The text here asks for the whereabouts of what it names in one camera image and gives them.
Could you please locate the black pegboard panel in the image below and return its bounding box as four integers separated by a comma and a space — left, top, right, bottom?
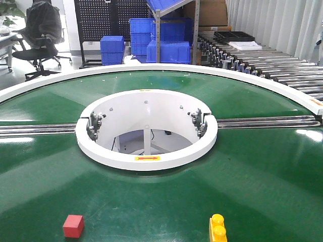
74, 0, 149, 69

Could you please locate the yellow studded toy block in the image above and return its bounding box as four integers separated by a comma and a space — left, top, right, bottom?
209, 214, 228, 242

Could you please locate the blue crate front of shelf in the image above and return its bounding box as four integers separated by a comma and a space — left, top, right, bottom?
146, 40, 191, 65

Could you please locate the black office chair with jacket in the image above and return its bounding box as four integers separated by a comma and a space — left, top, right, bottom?
13, 1, 64, 81

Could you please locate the blue crate stack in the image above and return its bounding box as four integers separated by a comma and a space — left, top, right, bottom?
100, 35, 125, 66
129, 18, 153, 55

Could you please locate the steel roller conveyor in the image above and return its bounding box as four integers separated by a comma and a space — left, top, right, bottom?
198, 31, 322, 101

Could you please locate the metal shelf rack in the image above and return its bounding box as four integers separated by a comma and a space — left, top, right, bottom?
146, 0, 200, 65

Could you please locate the black compartment tray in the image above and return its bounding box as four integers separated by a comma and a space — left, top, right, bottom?
214, 31, 255, 42

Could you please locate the cardboard box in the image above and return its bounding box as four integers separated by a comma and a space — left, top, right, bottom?
198, 0, 232, 32

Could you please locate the white sheet stack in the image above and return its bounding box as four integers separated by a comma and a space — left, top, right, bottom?
228, 41, 262, 51

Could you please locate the red cube block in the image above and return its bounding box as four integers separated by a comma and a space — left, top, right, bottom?
63, 214, 85, 238

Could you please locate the blue crate stack middle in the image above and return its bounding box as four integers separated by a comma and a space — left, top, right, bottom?
129, 18, 153, 55

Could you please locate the white outer conveyor rim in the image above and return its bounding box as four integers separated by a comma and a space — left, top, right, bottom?
1, 63, 322, 115

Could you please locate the white inner conveyor ring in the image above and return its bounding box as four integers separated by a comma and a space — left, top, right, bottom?
75, 88, 219, 172

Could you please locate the blue crate stack left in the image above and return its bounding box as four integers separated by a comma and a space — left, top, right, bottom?
100, 35, 125, 66

